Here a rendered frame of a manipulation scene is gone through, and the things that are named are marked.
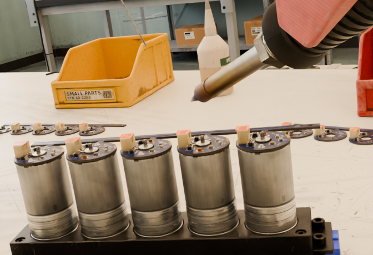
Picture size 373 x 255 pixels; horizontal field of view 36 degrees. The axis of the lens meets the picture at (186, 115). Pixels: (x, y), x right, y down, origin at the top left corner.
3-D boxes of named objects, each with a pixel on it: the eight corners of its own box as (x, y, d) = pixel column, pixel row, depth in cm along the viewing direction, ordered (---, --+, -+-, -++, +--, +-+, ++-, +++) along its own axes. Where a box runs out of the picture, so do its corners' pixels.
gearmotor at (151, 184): (179, 253, 28) (164, 153, 26) (131, 254, 28) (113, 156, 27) (189, 229, 30) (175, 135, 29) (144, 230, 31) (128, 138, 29)
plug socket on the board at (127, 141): (136, 151, 27) (134, 137, 27) (119, 152, 28) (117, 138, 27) (141, 145, 28) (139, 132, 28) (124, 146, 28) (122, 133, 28)
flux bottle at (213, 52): (238, 92, 61) (228, -3, 59) (210, 99, 60) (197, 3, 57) (225, 87, 64) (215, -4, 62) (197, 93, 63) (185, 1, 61)
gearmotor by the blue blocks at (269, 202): (298, 250, 26) (288, 145, 25) (245, 251, 27) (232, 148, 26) (298, 225, 29) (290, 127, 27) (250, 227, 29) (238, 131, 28)
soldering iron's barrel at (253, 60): (193, 115, 24) (283, 61, 19) (180, 81, 24) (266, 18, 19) (221, 107, 25) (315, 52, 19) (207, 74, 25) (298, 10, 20)
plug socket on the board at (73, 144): (81, 154, 28) (79, 141, 28) (65, 155, 28) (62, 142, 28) (87, 148, 29) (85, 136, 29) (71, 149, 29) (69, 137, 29)
